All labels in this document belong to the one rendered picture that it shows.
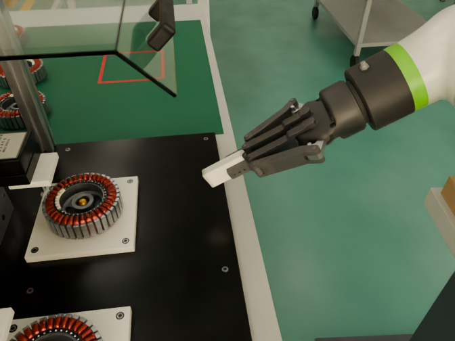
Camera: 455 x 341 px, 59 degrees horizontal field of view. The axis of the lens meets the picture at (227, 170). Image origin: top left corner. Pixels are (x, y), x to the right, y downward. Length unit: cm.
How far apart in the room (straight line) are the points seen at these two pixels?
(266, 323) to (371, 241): 115
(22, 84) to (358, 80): 52
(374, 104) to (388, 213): 129
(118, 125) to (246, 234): 39
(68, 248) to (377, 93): 46
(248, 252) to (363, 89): 28
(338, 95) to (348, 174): 139
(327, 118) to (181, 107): 44
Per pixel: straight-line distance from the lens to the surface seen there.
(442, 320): 96
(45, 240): 64
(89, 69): 112
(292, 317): 142
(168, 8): 54
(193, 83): 100
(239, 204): 68
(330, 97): 55
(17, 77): 75
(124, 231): 62
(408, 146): 219
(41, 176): 59
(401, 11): 330
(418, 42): 56
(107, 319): 54
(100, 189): 64
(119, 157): 76
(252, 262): 61
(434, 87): 56
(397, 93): 54
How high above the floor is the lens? 124
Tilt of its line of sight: 42 degrees down
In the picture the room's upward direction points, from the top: straight up
